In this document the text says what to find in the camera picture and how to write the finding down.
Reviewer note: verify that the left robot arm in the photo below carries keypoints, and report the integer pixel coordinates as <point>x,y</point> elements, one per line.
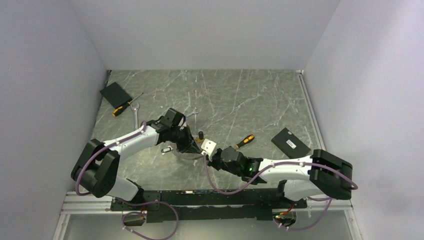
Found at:
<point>96,170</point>

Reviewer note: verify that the black key tag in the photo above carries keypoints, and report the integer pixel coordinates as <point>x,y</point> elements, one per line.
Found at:
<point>166,150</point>

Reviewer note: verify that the metal key organizer plate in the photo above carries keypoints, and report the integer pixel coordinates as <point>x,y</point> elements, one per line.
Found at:
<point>187,156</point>

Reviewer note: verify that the right orange black screwdriver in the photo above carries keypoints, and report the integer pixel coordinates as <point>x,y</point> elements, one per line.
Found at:
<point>246,140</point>

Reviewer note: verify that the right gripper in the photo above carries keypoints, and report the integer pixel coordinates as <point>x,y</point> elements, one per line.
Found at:
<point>211,159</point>

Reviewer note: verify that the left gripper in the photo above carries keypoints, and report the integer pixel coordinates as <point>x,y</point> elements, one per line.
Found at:
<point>189,145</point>

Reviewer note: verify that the black box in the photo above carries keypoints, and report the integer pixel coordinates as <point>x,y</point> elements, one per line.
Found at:
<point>290,145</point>
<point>115,95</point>

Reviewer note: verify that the silver wrench near plate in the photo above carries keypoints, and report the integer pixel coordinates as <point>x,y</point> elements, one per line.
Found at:
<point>195,111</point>

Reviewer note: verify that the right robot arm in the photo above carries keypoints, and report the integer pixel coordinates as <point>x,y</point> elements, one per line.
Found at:
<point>320,173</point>

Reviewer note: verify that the left orange black screwdriver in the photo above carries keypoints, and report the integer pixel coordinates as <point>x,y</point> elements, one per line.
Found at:
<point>118,111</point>

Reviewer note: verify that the left black box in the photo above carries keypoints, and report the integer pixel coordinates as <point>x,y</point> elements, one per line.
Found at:
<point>115,95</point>

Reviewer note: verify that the right black box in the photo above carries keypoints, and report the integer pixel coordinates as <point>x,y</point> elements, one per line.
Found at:
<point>290,145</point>

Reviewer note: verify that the orange black screwdriver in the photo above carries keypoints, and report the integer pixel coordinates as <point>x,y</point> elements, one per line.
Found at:
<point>118,111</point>
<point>246,140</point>

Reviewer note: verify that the silver wrench left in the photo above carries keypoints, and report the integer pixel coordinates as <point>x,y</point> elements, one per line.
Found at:
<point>135,108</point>

